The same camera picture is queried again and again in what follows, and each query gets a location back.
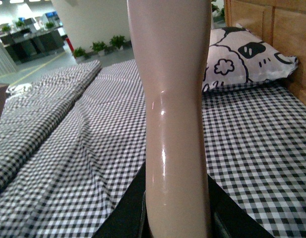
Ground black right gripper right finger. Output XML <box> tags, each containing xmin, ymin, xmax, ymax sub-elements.
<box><xmin>208</xmin><ymin>177</ymin><xmax>273</xmax><ymax>238</ymax></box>

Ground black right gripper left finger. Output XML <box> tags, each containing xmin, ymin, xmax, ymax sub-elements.
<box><xmin>93</xmin><ymin>163</ymin><xmax>147</xmax><ymax>238</ymax></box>

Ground beige hand brush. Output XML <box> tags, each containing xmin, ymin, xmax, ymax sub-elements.
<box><xmin>127</xmin><ymin>0</ymin><xmax>212</xmax><ymax>238</ymax></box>

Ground black white gingham bedsheet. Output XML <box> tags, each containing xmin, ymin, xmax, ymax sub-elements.
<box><xmin>0</xmin><ymin>60</ymin><xmax>306</xmax><ymax>238</ymax></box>

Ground folded gingham blanket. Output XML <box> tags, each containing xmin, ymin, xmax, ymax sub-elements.
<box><xmin>0</xmin><ymin>60</ymin><xmax>101</xmax><ymax>194</ymax></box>

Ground cartoon sheep print pillow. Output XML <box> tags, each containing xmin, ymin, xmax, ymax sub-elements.
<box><xmin>202</xmin><ymin>27</ymin><xmax>299</xmax><ymax>92</ymax></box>

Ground potted green plant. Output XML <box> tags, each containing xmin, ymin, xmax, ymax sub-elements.
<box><xmin>90</xmin><ymin>41</ymin><xmax>107</xmax><ymax>56</ymax></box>
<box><xmin>72</xmin><ymin>47</ymin><xmax>87</xmax><ymax>63</ymax></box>
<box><xmin>110</xmin><ymin>35</ymin><xmax>126</xmax><ymax>50</ymax></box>

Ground white building column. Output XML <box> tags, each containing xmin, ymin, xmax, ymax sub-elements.
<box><xmin>52</xmin><ymin>0</ymin><xmax>130</xmax><ymax>52</ymax></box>

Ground dark office desk row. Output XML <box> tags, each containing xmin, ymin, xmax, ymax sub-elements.
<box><xmin>0</xmin><ymin>11</ymin><xmax>66</xmax><ymax>64</ymax></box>

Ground wooden bed frame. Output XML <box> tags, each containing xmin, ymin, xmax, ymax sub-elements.
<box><xmin>224</xmin><ymin>0</ymin><xmax>306</xmax><ymax>105</ymax></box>

